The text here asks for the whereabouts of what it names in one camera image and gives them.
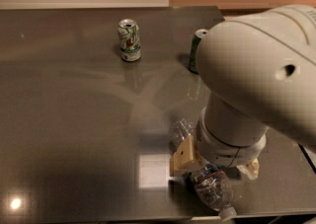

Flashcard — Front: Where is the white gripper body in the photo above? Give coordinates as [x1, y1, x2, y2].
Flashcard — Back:
[196, 108, 267, 167]

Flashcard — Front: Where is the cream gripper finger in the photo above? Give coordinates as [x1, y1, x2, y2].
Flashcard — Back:
[237, 159, 260, 180]
[170, 135, 205, 177]

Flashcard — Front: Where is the clear plastic water bottle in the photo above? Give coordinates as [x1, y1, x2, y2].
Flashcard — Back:
[169, 118, 237, 221]

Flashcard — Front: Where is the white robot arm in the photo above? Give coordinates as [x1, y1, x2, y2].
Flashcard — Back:
[170, 5, 316, 177]

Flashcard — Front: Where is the dark green soda can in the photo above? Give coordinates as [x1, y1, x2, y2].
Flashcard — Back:
[189, 29, 207, 74]

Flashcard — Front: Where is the white green soda can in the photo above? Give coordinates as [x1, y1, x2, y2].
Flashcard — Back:
[118, 19, 141, 62]

